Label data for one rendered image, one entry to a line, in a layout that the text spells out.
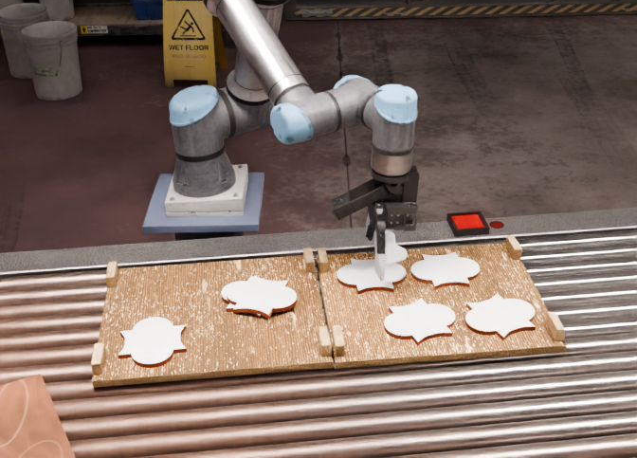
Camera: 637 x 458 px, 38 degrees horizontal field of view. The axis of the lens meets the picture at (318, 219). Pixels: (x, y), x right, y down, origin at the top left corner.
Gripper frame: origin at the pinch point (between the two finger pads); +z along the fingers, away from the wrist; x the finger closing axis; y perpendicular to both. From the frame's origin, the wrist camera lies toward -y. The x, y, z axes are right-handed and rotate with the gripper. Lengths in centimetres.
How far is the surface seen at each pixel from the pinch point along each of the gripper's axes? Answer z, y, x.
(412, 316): 2.4, 5.4, -15.4
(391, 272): 2.5, 3.8, -0.6
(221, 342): 5.2, -29.4, -18.0
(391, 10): 88, 87, 455
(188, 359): 5.5, -35.2, -22.2
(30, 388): -4, -58, -40
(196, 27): 66, -43, 349
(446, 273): 1.9, 14.6, -2.2
